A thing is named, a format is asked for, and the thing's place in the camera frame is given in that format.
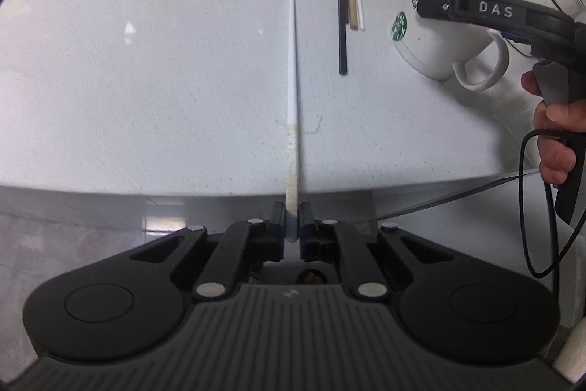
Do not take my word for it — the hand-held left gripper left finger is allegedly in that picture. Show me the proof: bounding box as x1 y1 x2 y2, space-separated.
128 201 288 300

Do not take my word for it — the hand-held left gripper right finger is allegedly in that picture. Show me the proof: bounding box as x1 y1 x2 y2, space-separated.
297 201 459 300

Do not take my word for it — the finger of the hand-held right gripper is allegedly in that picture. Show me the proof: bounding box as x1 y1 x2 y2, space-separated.
416 0 454 22

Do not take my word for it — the white ceramic mug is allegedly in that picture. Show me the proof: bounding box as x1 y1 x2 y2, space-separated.
390 0 511 92

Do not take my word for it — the black chopstick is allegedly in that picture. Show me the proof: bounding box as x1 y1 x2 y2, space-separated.
336 0 349 75

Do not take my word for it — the person's right hand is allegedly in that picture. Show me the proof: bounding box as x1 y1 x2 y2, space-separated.
521 70 586 187

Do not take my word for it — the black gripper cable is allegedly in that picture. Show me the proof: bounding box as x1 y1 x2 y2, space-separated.
519 128 586 277

